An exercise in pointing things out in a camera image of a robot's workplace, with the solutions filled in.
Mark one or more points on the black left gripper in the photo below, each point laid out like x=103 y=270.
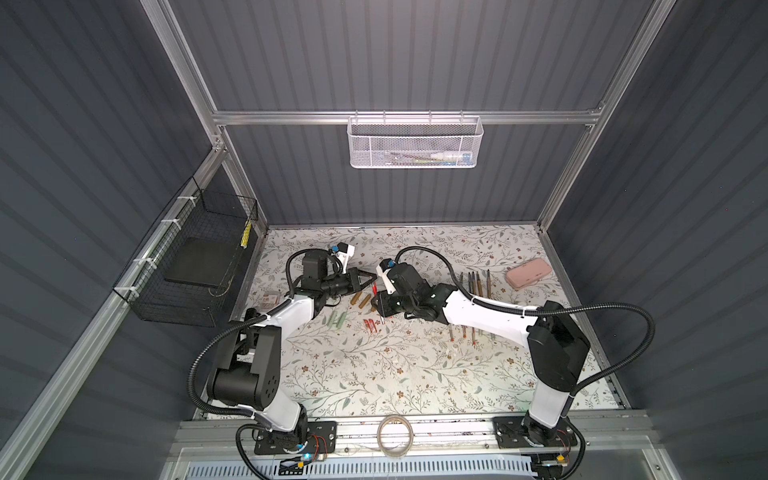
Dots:
x=351 y=282

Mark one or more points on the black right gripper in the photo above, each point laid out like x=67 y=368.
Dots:
x=390 y=303

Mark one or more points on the light green cap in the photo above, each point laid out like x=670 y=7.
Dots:
x=330 y=318
x=341 y=320

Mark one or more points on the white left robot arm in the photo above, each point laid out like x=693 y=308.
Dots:
x=245 y=378

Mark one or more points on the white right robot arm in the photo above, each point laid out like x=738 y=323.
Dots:
x=555 y=343

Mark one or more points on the pens in white basket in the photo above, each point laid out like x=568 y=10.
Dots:
x=453 y=159

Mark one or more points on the black small device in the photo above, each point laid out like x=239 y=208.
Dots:
x=250 y=313

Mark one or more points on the yellow marker in basket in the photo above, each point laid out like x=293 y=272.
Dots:
x=245 y=236

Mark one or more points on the pink glasses case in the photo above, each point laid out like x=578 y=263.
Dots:
x=528 y=273

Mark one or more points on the black foam pad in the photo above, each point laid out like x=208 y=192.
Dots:
x=204 y=263

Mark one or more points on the white vent grille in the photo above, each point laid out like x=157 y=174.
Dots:
x=480 y=466

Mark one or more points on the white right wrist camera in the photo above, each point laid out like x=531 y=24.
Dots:
x=383 y=269

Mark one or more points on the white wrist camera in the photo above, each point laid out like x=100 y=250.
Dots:
x=343 y=252
x=383 y=269

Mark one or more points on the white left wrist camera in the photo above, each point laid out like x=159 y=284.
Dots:
x=343 y=252

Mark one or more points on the white wire mesh basket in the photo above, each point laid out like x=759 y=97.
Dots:
x=369 y=137

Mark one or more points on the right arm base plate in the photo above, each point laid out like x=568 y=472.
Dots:
x=520 y=431

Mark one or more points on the black wire basket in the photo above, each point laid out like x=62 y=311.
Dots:
x=204 y=213

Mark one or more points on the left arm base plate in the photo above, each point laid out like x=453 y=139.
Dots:
x=313 y=437

